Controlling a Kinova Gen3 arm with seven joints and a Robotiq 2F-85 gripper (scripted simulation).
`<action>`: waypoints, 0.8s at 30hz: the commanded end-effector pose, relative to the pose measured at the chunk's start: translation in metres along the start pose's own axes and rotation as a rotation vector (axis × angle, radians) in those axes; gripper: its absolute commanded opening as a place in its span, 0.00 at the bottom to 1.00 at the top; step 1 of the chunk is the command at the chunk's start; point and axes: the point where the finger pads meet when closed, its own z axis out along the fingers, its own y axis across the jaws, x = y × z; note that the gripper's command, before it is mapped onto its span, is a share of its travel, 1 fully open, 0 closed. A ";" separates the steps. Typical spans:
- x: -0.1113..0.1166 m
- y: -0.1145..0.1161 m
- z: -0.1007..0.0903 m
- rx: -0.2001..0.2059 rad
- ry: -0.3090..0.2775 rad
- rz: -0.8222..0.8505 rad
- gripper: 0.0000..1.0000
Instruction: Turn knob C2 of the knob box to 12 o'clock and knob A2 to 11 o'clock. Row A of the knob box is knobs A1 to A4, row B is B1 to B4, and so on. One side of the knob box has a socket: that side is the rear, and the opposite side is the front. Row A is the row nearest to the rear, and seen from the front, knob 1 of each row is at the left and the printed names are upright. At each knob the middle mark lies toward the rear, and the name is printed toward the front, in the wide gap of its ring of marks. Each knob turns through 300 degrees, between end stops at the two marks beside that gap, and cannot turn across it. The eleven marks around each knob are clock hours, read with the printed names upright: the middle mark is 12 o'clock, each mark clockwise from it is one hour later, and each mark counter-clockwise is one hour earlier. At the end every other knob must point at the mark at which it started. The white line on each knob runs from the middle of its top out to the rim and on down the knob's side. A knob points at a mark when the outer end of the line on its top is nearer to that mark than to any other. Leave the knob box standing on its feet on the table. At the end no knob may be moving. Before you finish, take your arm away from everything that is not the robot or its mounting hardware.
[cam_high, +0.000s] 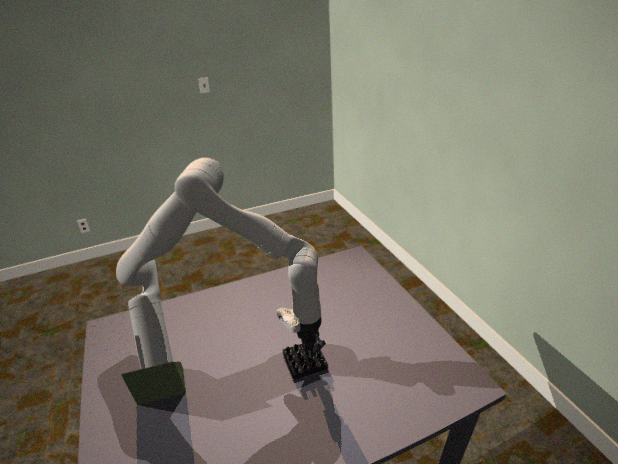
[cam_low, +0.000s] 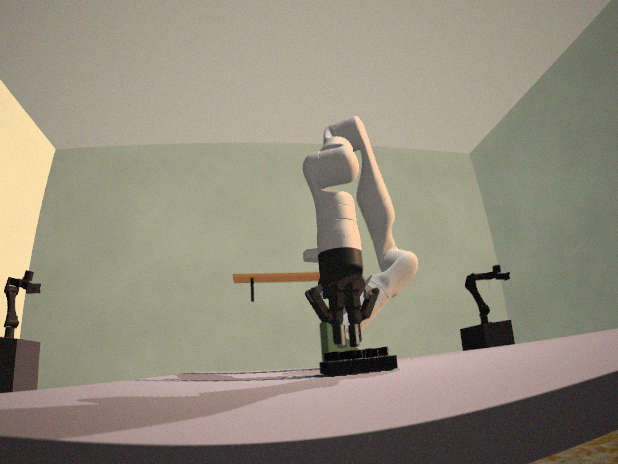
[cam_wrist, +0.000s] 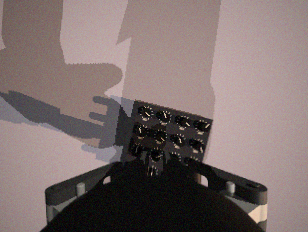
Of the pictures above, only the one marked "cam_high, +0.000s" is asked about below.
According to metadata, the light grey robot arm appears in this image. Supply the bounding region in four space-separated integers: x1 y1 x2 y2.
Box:
116 158 321 369

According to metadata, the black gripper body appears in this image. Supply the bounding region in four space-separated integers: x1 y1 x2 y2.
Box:
300 317 321 342

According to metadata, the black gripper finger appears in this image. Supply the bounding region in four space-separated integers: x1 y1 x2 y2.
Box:
304 333 326 358
297 331 308 353

